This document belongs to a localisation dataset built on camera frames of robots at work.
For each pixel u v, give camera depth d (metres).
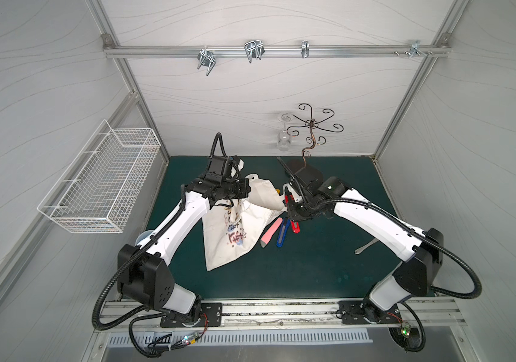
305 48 0.78
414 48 0.77
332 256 0.87
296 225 0.76
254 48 0.77
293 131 0.86
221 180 0.61
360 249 0.88
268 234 0.92
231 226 0.89
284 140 1.01
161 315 0.73
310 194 0.58
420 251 0.42
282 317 0.73
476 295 0.40
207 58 0.76
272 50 0.78
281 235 0.91
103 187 0.69
